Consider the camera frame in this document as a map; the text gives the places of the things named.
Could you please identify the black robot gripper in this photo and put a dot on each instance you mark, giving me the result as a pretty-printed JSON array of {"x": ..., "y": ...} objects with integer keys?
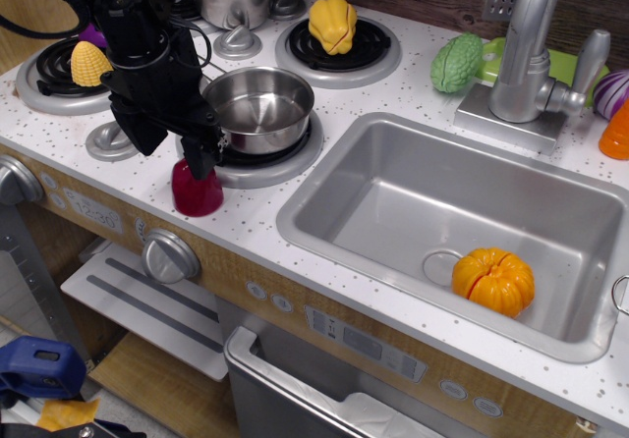
[{"x": 155, "y": 90}]

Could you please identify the red toy sweet potato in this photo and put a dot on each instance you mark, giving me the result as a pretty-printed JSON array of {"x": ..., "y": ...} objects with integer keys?
[{"x": 192, "y": 197}]

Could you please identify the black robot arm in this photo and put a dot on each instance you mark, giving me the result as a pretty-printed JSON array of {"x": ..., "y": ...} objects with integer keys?
[{"x": 119, "y": 12}]

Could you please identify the front right stove burner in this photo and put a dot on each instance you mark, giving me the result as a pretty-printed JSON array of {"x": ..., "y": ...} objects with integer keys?
[{"x": 262, "y": 175}]

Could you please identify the small steel pan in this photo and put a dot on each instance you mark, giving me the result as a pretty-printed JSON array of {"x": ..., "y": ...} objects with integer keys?
[{"x": 262, "y": 110}]

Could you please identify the front left stove burner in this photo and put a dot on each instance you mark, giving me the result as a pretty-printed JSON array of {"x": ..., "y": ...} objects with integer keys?
[{"x": 44, "y": 83}]

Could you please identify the back right stove burner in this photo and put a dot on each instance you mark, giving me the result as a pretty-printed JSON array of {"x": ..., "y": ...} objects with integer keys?
[{"x": 375, "y": 54}]

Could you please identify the silver countertop knob front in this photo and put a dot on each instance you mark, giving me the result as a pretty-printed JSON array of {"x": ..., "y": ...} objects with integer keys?
[{"x": 109, "y": 143}]

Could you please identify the silver countertop knob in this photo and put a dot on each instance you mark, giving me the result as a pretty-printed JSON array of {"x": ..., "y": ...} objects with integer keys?
[
  {"x": 109, "y": 143},
  {"x": 286, "y": 10},
  {"x": 237, "y": 44}
]

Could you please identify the silver oven dial centre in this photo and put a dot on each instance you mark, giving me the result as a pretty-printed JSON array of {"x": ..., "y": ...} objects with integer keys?
[{"x": 167, "y": 259}]

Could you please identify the silver oven dial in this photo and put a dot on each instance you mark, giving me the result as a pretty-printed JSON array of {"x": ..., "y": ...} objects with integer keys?
[
  {"x": 167, "y": 259},
  {"x": 18, "y": 183}
]

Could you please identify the silver countertop knob middle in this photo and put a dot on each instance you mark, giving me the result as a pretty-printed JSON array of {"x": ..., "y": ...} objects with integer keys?
[{"x": 237, "y": 44}]

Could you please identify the yellow toy corn cob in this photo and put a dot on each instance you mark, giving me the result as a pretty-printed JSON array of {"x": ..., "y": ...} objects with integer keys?
[{"x": 88, "y": 64}]

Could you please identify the purple toy eggplant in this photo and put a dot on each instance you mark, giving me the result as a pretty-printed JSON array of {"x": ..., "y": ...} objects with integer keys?
[{"x": 94, "y": 36}]

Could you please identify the silver oven dial left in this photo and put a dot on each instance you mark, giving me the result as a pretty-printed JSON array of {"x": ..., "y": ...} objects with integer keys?
[{"x": 18, "y": 183}]

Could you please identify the white oven shelf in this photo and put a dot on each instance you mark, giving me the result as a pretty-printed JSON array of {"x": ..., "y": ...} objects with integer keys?
[{"x": 181, "y": 319}]

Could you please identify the silver countertop knob back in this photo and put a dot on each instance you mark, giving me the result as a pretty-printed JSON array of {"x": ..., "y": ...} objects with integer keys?
[{"x": 286, "y": 10}]

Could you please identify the yellow toy bell pepper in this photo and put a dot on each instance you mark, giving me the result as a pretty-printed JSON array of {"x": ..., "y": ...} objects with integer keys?
[{"x": 333, "y": 24}]

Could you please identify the grey oven door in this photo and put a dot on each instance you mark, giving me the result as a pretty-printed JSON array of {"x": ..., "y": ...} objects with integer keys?
[{"x": 31, "y": 303}]

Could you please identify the grey toy sink basin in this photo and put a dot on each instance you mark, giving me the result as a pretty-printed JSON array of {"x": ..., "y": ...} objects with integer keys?
[{"x": 401, "y": 202}]

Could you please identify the grey dishwasher door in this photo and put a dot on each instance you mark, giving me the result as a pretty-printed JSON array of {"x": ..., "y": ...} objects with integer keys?
[{"x": 283, "y": 388}]

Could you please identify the blue clamp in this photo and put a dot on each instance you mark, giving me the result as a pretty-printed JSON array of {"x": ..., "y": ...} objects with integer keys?
[{"x": 40, "y": 368}]

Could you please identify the green toy bumpy vegetable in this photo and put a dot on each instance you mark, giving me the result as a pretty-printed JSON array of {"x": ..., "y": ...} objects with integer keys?
[{"x": 456, "y": 63}]

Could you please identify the yellow cloth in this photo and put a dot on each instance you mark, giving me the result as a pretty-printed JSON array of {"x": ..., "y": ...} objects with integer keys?
[{"x": 62, "y": 414}]

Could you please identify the silver toy faucet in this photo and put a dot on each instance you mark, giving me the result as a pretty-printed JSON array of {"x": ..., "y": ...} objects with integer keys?
[{"x": 526, "y": 106}]

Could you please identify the orange toy pumpkin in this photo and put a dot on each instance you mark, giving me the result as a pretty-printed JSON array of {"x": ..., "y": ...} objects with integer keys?
[{"x": 496, "y": 279}]

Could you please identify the green toy plate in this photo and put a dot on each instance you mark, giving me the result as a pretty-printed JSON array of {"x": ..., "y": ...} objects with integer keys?
[{"x": 562, "y": 65}]

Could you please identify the orange toy carrot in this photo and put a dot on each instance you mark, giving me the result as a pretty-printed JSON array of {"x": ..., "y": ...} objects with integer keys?
[{"x": 614, "y": 140}]

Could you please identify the purple toy onion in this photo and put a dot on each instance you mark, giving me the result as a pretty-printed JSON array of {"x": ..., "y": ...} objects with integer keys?
[{"x": 610, "y": 93}]

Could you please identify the silver wire handle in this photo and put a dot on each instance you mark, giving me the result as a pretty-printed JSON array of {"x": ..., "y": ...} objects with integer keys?
[{"x": 617, "y": 296}]

